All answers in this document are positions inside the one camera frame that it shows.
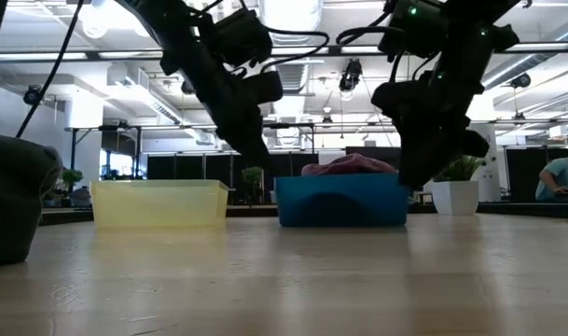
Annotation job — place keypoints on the maroon cotton baseball cap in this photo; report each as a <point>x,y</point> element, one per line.
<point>349,165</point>

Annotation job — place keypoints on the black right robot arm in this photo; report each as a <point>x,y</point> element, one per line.
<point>475,11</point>

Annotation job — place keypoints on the green plant in white pot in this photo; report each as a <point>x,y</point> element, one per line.
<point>456,198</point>

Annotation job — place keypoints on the black overhead camera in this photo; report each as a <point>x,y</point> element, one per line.
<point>350,74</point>

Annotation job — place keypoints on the white column device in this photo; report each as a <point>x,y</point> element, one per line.
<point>491,182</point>

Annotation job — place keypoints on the small potted green plant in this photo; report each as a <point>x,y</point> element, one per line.
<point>72,176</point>

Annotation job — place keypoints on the black frame background table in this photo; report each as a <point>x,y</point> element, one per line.
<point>106,127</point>

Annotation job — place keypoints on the black overhead frame bar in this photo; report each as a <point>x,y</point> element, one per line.
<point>92,55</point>

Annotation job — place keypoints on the black partition panel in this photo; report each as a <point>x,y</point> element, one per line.
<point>521,172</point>
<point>181,168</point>

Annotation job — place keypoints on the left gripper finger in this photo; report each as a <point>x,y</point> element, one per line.
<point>259,126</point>
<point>244,130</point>

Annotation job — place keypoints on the translucent yellow plastic bin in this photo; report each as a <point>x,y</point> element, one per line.
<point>157,205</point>

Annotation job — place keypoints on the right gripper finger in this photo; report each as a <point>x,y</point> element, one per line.
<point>411,163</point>
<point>439,163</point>

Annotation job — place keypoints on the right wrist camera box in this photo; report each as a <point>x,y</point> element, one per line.
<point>414,30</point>

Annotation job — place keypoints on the black ceiling mounted camera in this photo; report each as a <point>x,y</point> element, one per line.
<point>32,95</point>
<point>520,80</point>

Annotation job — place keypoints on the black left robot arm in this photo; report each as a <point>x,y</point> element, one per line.
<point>157,18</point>

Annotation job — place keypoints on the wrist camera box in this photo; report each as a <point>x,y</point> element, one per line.
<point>414,30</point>
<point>241,37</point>

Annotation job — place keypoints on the grey cotton baseball cap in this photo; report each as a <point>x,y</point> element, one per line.
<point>18,196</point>

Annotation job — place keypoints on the small round green shrub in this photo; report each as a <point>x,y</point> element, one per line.
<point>252,177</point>

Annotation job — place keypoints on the blue plastic bin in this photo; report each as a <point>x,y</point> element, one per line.
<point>339,200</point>

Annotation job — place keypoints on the person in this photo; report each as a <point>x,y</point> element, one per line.
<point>561,177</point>

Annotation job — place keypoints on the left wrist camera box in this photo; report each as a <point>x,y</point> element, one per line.
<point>241,37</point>

